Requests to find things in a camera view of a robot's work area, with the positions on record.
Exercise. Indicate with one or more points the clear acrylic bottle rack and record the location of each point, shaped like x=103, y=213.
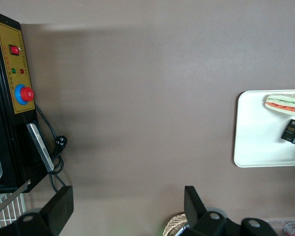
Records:
x=280, y=227

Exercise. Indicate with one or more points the aluminium foil tray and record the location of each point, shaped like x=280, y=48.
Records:
x=184, y=228

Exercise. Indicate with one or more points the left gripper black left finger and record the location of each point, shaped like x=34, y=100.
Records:
x=60, y=206

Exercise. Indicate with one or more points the light wicker basket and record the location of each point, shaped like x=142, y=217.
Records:
x=173, y=225

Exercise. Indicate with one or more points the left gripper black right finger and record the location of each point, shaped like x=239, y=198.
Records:
x=194, y=209

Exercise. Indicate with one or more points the cream plastic tray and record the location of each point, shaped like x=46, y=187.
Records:
x=255, y=142

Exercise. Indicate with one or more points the black gum box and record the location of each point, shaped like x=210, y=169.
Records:
x=291, y=131

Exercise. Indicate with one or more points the wrapped triangle sandwich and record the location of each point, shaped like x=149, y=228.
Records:
x=285, y=104

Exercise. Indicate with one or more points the red cola bottle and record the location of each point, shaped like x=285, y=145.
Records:
x=292, y=229

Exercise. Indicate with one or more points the black sealing machine yellow panel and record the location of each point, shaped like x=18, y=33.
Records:
x=9, y=123

